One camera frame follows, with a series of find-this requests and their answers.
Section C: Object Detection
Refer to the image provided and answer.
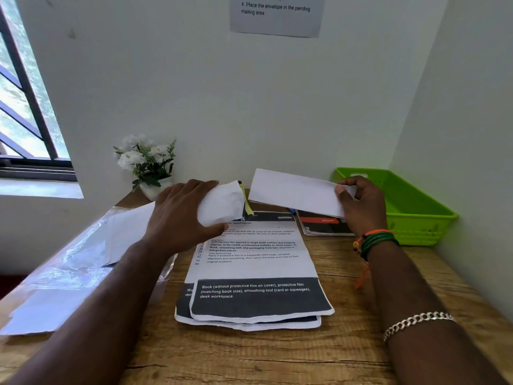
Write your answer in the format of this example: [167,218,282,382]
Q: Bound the paper notice on wall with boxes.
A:
[229,0,326,39]

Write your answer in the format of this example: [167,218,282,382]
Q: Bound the person's left hand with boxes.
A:
[142,179,229,255]

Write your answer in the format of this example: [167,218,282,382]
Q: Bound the stack of printed papers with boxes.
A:
[174,211,336,333]

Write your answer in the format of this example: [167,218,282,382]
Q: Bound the single white envelope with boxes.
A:
[106,180,254,266]

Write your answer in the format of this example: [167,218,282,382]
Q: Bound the green plastic basket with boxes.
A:
[333,167,459,247]

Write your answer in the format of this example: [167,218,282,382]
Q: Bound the person's right forearm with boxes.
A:
[367,240,510,385]

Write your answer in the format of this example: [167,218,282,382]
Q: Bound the orange and green thread wristbands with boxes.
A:
[352,229,400,291]

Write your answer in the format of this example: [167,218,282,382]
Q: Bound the person's left forearm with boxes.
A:
[4,240,177,385]

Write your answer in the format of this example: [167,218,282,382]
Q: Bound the printed sheet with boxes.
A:
[248,168,357,219]

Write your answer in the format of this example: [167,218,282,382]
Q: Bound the black notebook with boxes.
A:
[296,209,355,237]

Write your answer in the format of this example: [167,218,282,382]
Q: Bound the white flower plant in pot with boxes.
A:
[113,134,177,202]

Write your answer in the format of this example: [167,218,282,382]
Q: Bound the clear plastic envelope wrapper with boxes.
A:
[0,206,177,337]

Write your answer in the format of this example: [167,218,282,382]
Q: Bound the window with metal bars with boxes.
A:
[0,3,77,182]

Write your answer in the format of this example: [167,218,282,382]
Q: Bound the person's right hand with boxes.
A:
[335,175,388,237]

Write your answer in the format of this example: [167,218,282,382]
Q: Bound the silver chain bracelet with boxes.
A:
[383,311,456,343]

